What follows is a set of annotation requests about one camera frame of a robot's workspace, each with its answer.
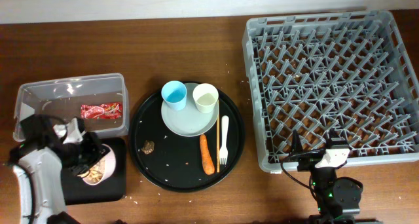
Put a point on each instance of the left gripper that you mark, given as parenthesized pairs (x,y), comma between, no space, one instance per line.
(81,164)

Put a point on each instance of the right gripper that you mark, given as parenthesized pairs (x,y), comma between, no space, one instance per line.
(309,160)

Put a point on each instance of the pink bowl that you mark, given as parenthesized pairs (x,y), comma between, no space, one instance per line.
(102,170)

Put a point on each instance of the red snack wrapper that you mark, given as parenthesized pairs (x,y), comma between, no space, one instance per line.
(102,111)

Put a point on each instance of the brown food chunk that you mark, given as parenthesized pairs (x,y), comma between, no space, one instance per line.
(148,147)

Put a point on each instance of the orange carrot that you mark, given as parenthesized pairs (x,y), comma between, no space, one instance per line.
(207,163)

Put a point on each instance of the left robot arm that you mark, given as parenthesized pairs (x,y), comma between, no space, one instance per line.
(51,145)

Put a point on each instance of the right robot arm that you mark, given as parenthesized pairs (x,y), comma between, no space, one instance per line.
(337,198)

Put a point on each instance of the grey dishwasher rack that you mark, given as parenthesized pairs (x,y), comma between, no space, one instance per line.
(348,72)

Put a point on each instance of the black rectangular tray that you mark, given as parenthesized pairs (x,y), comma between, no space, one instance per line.
(76,191)

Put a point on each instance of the clear plastic bin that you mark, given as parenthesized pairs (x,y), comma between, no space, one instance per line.
(64,98)

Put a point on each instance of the white plastic fork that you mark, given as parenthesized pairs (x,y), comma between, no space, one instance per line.
(223,152)

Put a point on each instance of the round black serving tray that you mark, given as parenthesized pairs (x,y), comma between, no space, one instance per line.
(176,163)

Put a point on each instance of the wooden chopstick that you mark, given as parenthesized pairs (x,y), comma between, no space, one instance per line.
(218,140)

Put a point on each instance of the cream plastic cup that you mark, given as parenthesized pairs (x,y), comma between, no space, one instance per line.
(205,96)

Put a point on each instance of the light grey plate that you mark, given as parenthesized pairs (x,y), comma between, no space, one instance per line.
(188,122)

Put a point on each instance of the blue plastic cup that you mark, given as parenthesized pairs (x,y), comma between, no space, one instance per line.
(174,93)

